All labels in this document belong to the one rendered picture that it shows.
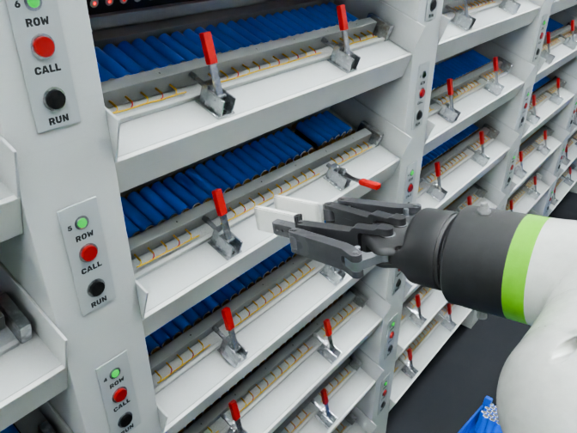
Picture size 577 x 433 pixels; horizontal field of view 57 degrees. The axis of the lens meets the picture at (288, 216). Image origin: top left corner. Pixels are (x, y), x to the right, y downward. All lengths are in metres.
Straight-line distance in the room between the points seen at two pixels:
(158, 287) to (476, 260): 0.39
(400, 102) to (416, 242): 0.56
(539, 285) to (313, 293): 0.58
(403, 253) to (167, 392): 0.44
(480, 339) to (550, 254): 1.61
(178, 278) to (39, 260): 0.21
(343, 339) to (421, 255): 0.70
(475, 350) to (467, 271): 1.54
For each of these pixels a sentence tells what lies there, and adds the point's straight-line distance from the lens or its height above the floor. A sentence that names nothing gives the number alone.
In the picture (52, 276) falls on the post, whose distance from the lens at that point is 0.55.
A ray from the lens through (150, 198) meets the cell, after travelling 0.76.
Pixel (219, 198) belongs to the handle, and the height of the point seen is 0.99.
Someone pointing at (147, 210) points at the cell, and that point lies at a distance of 0.74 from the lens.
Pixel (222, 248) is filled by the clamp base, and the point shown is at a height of 0.92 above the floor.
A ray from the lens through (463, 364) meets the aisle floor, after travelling 1.94.
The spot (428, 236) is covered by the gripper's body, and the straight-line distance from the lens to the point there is 0.49.
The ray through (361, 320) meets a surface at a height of 0.52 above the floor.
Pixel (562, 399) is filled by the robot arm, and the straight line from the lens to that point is 0.34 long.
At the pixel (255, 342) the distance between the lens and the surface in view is 0.88.
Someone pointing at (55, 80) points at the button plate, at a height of 1.19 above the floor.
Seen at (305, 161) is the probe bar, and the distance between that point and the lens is 0.89.
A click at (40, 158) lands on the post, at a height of 1.13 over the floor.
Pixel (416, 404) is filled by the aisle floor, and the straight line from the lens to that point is 1.78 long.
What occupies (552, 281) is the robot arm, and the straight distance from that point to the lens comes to 0.45.
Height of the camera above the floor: 1.31
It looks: 29 degrees down
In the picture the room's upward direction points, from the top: straight up
